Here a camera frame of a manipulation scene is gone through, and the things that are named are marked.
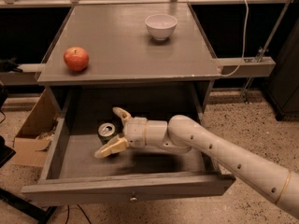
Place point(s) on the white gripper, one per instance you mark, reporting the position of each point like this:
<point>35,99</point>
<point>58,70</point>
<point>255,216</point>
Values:
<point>135,131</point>

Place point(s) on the green soda can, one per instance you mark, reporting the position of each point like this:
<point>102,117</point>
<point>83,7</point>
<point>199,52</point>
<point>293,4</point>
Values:
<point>106,131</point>

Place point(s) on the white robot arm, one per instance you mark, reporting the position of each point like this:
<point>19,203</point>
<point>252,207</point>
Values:
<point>181,134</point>

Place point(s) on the open grey top drawer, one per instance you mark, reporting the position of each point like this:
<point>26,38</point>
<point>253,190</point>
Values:
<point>72,175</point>

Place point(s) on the metal drawer knob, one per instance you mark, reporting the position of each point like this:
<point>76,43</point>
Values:
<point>133,199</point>

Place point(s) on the grey cabinet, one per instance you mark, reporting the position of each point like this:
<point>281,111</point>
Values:
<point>122,51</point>

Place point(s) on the red apple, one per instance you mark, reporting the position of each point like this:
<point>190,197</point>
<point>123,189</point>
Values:
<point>76,58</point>

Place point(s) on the cardboard box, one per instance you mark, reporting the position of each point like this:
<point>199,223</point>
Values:
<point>34,137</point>

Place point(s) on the white bowl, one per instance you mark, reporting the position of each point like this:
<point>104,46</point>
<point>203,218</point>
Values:
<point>161,26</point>

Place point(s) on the black stand base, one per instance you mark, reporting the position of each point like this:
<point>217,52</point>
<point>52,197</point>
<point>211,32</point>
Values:
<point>40,215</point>

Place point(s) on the metal diagonal rod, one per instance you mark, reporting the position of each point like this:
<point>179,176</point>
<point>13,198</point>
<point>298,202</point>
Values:
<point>263,49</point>

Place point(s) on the dark cabinet at right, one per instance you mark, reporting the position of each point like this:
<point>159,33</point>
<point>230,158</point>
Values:
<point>283,85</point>

